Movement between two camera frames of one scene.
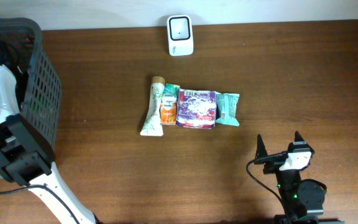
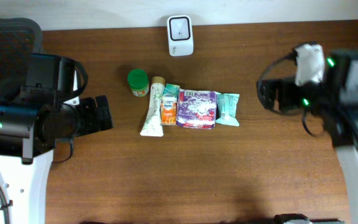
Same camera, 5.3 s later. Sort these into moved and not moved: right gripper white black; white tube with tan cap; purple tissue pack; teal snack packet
Moved: right gripper white black
Not moved: white tube with tan cap; teal snack packet; purple tissue pack
